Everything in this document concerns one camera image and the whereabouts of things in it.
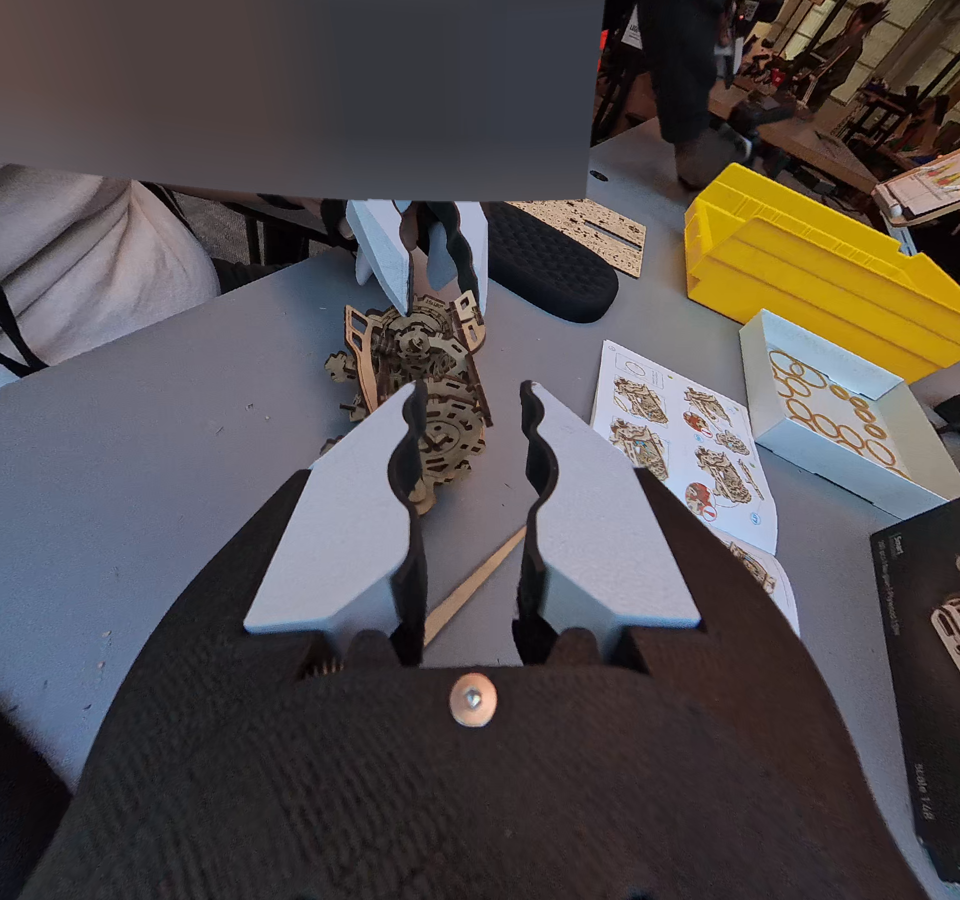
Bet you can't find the thin wooden stick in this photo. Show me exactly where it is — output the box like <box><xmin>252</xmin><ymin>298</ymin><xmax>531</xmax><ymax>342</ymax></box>
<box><xmin>423</xmin><ymin>526</ymin><xmax>528</xmax><ymax>647</ymax></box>

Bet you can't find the small white cardboard box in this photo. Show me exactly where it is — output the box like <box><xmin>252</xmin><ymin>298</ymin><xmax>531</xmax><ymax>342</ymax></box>
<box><xmin>738</xmin><ymin>309</ymin><xmax>952</xmax><ymax>520</ymax></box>

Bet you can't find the wooden workbench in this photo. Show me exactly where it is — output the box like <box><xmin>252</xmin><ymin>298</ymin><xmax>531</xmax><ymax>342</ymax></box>
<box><xmin>708</xmin><ymin>78</ymin><xmax>880</xmax><ymax>197</ymax></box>

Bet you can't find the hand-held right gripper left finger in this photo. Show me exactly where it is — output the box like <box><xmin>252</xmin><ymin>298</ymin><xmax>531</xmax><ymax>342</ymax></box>
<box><xmin>243</xmin><ymin>379</ymin><xmax>430</xmax><ymax>635</ymax></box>

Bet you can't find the plywood parts sheet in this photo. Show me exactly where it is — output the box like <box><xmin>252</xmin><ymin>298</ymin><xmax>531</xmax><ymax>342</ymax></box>
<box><xmin>508</xmin><ymin>198</ymin><xmax>648</xmax><ymax>280</ymax></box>

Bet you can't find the tilted board with paper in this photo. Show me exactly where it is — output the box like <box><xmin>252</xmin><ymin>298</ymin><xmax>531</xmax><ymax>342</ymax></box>
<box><xmin>870</xmin><ymin>150</ymin><xmax>960</xmax><ymax>230</ymax></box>

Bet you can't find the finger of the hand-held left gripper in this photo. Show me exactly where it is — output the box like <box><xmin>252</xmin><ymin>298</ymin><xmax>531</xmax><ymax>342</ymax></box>
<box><xmin>345</xmin><ymin>198</ymin><xmax>415</xmax><ymax>317</ymax></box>
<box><xmin>426</xmin><ymin>200</ymin><xmax>491</xmax><ymax>318</ymax></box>

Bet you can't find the wooden submarine model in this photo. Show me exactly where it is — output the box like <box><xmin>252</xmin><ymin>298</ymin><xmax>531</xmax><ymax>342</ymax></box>
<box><xmin>324</xmin><ymin>288</ymin><xmax>496</xmax><ymax>517</ymax></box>

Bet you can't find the black lanyard strap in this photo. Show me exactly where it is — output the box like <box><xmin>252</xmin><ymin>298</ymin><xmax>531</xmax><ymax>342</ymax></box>
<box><xmin>0</xmin><ymin>288</ymin><xmax>48</xmax><ymax>377</ymax></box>

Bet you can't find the person's light grey shirt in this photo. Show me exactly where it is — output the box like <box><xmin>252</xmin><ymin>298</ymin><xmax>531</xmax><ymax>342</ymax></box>
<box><xmin>0</xmin><ymin>165</ymin><xmax>222</xmax><ymax>387</ymax></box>

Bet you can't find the open instruction booklet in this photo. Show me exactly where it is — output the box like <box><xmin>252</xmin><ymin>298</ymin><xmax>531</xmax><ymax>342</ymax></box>
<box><xmin>590</xmin><ymin>339</ymin><xmax>802</xmax><ymax>638</ymax></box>

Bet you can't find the black textured pad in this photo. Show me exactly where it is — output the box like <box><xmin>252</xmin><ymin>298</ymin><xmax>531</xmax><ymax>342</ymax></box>
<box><xmin>486</xmin><ymin>201</ymin><xmax>621</xmax><ymax>325</ymax></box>

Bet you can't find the black model kit box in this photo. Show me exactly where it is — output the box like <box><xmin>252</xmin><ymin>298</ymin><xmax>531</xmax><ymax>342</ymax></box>
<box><xmin>870</xmin><ymin>496</ymin><xmax>960</xmax><ymax>884</ymax></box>

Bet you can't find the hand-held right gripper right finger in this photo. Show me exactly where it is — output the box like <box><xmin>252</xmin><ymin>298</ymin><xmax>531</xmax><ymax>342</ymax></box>
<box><xmin>516</xmin><ymin>379</ymin><xmax>703</xmax><ymax>638</ymax></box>

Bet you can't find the yellow plastic bin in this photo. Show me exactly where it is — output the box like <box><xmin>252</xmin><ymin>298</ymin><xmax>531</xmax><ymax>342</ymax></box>
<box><xmin>684</xmin><ymin>162</ymin><xmax>960</xmax><ymax>385</ymax></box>

